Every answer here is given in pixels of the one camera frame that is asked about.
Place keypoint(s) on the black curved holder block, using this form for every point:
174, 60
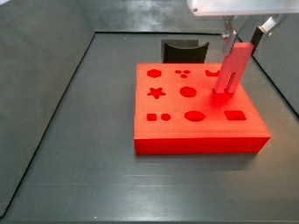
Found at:
182, 51

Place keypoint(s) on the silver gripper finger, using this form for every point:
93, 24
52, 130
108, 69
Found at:
265, 28
228, 35

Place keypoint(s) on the red shape-sorting block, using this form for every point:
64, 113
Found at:
181, 118

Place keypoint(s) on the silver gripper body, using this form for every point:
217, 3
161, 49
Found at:
204, 8

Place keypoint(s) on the red double-square peg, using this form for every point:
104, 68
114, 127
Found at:
232, 68

